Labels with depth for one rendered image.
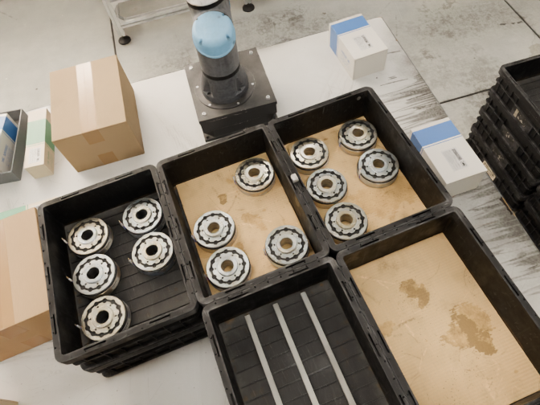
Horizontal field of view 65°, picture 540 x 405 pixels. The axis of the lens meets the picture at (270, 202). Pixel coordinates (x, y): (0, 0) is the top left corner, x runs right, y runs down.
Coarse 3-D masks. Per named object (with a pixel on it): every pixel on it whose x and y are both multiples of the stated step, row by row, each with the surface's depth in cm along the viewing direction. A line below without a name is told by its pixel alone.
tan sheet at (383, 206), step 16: (336, 128) 120; (288, 144) 119; (336, 144) 117; (336, 160) 115; (352, 160) 114; (304, 176) 113; (352, 176) 112; (400, 176) 111; (352, 192) 109; (368, 192) 109; (384, 192) 109; (400, 192) 108; (320, 208) 108; (368, 208) 107; (384, 208) 106; (400, 208) 106; (416, 208) 106; (368, 224) 104; (384, 224) 104
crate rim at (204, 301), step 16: (256, 128) 110; (208, 144) 109; (272, 144) 108; (176, 160) 107; (160, 176) 105; (288, 176) 103; (304, 208) 97; (176, 224) 98; (320, 240) 93; (320, 256) 91; (192, 272) 93; (272, 272) 90; (240, 288) 90; (208, 304) 88
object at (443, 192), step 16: (336, 96) 113; (352, 96) 113; (304, 112) 111; (384, 112) 109; (272, 128) 109; (400, 128) 106; (288, 160) 104; (416, 160) 101; (432, 176) 98; (304, 192) 99; (432, 208) 94; (320, 224) 95; (400, 224) 93; (352, 240) 92
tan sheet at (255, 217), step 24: (192, 192) 114; (216, 192) 113; (240, 192) 112; (192, 216) 110; (240, 216) 109; (264, 216) 108; (288, 216) 108; (240, 240) 105; (264, 240) 105; (264, 264) 102
